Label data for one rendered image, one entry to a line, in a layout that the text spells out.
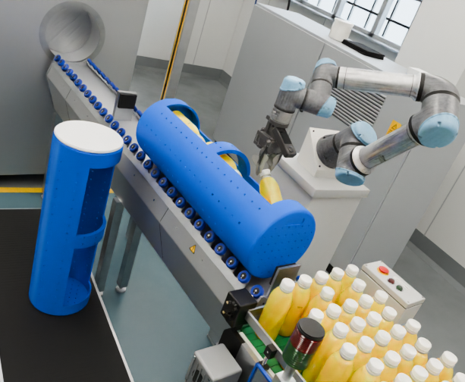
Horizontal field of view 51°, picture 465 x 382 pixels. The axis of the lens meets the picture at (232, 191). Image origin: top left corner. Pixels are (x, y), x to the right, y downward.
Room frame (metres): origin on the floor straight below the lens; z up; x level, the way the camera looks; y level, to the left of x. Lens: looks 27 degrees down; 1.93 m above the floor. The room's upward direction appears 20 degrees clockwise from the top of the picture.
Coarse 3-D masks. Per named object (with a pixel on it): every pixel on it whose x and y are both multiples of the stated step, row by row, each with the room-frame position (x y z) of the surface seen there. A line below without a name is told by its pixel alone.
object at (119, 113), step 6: (120, 90) 2.32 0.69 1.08; (120, 96) 2.30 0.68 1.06; (126, 96) 2.31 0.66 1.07; (132, 96) 2.33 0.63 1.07; (120, 102) 2.29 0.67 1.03; (126, 102) 2.32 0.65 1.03; (132, 102) 2.34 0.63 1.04; (114, 108) 2.31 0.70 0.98; (120, 108) 2.32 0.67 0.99; (126, 108) 2.34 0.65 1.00; (132, 108) 2.34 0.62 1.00; (114, 114) 2.30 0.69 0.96; (120, 114) 2.32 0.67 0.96; (126, 114) 2.34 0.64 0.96; (132, 114) 2.37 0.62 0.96; (114, 120) 2.30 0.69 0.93; (120, 120) 2.33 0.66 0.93; (126, 120) 2.35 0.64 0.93
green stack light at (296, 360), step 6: (288, 342) 0.84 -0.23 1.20; (288, 348) 0.83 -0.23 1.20; (294, 348) 0.82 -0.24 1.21; (282, 354) 0.84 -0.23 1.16; (288, 354) 0.82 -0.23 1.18; (294, 354) 0.81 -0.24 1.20; (300, 354) 0.81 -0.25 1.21; (312, 354) 0.82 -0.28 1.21; (288, 360) 0.82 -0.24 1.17; (294, 360) 0.81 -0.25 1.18; (300, 360) 0.81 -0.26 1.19; (306, 360) 0.81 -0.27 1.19; (294, 366) 0.81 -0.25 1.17; (300, 366) 0.81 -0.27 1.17; (306, 366) 0.82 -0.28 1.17
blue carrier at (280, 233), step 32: (160, 128) 1.84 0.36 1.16; (160, 160) 1.77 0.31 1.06; (192, 160) 1.65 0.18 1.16; (192, 192) 1.58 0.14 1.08; (224, 192) 1.49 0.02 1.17; (256, 192) 1.46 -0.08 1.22; (224, 224) 1.42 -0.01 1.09; (256, 224) 1.35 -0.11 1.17; (288, 224) 1.40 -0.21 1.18; (256, 256) 1.33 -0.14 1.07; (288, 256) 1.44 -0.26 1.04
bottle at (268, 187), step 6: (264, 174) 1.61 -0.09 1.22; (270, 174) 1.62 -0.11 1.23; (264, 180) 1.59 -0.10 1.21; (270, 180) 1.59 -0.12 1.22; (264, 186) 1.57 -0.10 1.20; (270, 186) 1.57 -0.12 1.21; (276, 186) 1.58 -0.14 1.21; (264, 192) 1.56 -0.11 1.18; (270, 192) 1.55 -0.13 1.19; (276, 192) 1.56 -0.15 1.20; (270, 198) 1.54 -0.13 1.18; (276, 198) 1.54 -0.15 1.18
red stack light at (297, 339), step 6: (294, 330) 0.84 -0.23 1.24; (294, 336) 0.83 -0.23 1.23; (300, 336) 0.82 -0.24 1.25; (294, 342) 0.82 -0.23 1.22; (300, 342) 0.82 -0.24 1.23; (306, 342) 0.81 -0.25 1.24; (312, 342) 0.81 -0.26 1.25; (318, 342) 0.82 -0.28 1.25; (300, 348) 0.81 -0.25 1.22; (306, 348) 0.81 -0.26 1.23; (312, 348) 0.81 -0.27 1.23; (318, 348) 0.83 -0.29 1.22; (306, 354) 0.81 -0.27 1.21
